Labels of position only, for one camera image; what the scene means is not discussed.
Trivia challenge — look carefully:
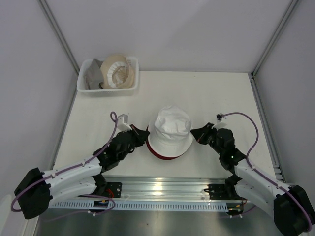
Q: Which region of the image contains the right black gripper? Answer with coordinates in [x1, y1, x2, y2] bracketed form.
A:
[190, 122, 223, 156]

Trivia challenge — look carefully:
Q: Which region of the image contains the dark red bucket hat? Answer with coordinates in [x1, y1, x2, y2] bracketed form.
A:
[146, 125, 192, 160]

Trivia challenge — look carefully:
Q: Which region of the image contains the white bucket hat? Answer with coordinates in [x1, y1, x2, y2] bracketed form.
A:
[147, 106, 193, 160]

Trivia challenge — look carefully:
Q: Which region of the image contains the beige bucket hat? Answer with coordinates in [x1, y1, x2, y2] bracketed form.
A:
[100, 54, 135, 89]

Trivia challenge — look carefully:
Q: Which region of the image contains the grey bucket hat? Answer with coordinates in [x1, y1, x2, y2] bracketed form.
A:
[84, 59, 104, 90]

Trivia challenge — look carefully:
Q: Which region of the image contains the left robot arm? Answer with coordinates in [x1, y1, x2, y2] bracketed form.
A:
[13, 126, 150, 220]

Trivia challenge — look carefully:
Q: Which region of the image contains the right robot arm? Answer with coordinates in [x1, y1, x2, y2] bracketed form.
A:
[191, 123, 315, 236]

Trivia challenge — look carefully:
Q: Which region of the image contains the white plastic basket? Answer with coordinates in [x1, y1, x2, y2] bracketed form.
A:
[76, 56, 139, 97]

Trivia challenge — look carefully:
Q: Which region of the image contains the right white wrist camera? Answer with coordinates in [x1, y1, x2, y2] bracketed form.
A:
[213, 114, 226, 129]

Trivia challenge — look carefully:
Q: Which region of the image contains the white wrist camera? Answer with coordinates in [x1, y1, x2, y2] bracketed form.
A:
[213, 114, 226, 129]
[117, 114, 132, 132]

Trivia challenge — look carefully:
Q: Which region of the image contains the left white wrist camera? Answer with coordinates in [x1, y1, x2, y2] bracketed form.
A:
[117, 114, 132, 132]

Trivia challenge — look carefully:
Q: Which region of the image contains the aluminium mounting rail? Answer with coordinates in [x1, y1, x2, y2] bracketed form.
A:
[78, 176, 301, 204]

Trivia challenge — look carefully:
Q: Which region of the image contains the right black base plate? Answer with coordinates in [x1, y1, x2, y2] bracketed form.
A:
[207, 183, 242, 200]

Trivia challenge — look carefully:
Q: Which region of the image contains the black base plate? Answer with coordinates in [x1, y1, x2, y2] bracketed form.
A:
[207, 183, 242, 200]
[103, 182, 122, 198]

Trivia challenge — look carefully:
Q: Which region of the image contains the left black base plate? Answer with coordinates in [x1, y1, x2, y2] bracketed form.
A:
[103, 182, 122, 198]

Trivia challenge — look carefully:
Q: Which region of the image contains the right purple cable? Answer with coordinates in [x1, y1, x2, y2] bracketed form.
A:
[216, 112, 311, 232]

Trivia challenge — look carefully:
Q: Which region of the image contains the white slotted cable duct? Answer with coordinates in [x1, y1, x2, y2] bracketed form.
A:
[49, 199, 228, 212]

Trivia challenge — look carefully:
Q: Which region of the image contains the right aluminium frame post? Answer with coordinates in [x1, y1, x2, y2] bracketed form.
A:
[251, 0, 301, 80]

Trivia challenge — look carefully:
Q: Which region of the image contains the aluminium frame post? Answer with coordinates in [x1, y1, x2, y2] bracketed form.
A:
[37, 0, 80, 75]
[251, 0, 301, 80]

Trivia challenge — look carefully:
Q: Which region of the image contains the left aluminium frame post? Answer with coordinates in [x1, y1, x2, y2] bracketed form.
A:
[37, 0, 80, 75]

